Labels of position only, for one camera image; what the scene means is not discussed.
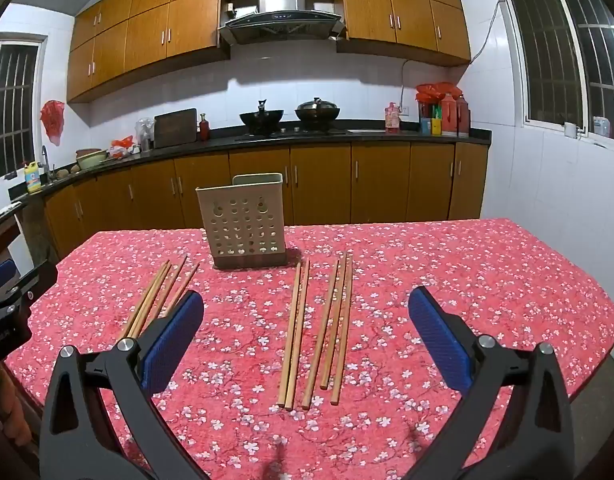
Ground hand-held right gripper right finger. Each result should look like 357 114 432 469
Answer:
407 286 575 480

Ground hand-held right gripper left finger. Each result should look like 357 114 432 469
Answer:
39 290 210 480

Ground wooden chopstick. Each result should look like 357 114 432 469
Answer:
325 253 349 392
331 255 354 407
154 255 189 320
119 260 172 338
277 262 303 407
127 262 175 338
319 259 343 391
164 262 201 311
285 262 305 411

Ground beige perforated chopstick holder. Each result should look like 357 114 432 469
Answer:
195 173 289 271

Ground person's left hand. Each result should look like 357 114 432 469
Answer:
0 364 34 453

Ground red floral tablecloth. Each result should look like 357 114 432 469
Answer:
4 217 613 480

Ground green basin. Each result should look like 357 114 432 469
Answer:
76 148 110 170

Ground red and white plastic bag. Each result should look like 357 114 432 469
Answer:
109 136 136 159

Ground wooden base cabinets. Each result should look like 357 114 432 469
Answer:
42 141 489 261

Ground barred window by sink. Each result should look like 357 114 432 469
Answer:
0 35 48 188

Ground clear plastic bag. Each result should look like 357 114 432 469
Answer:
136 117 157 152

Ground black kitchen countertop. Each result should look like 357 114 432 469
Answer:
0 127 492 221

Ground dark wooden cutting board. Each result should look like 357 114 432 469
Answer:
153 108 198 149

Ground gas stove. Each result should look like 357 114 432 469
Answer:
234 127 349 140

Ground red plastic bag on thermos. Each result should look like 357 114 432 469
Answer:
416 82 463 106

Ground black wok with lid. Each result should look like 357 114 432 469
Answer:
294 97 340 133

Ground large barred window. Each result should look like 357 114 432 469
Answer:
492 0 614 143

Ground red plastic bag on wall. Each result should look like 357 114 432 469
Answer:
40 100 66 147

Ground black wok with handle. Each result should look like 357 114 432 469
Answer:
239 100 284 136

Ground wall cable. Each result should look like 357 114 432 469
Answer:
400 0 503 111

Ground wooden wall cabinets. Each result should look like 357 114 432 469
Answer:
67 0 472 104

